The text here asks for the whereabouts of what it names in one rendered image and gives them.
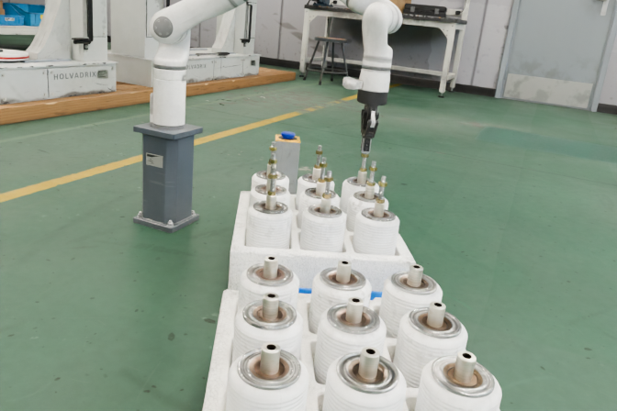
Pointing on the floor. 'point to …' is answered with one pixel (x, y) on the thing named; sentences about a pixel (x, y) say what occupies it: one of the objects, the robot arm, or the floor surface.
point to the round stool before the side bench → (325, 58)
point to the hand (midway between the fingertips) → (365, 145)
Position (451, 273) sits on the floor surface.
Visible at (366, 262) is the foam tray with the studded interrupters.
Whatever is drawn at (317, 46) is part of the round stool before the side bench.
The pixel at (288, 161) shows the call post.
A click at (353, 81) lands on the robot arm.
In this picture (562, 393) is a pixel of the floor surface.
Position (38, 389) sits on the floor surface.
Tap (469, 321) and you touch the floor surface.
